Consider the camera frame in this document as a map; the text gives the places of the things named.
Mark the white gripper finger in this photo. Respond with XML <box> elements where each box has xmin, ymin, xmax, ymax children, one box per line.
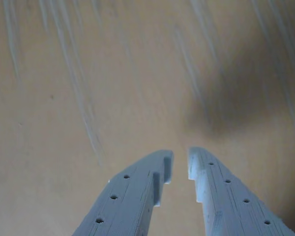
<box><xmin>188</xmin><ymin>146</ymin><xmax>295</xmax><ymax>236</ymax></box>
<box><xmin>71</xmin><ymin>148</ymin><xmax>175</xmax><ymax>236</ymax></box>

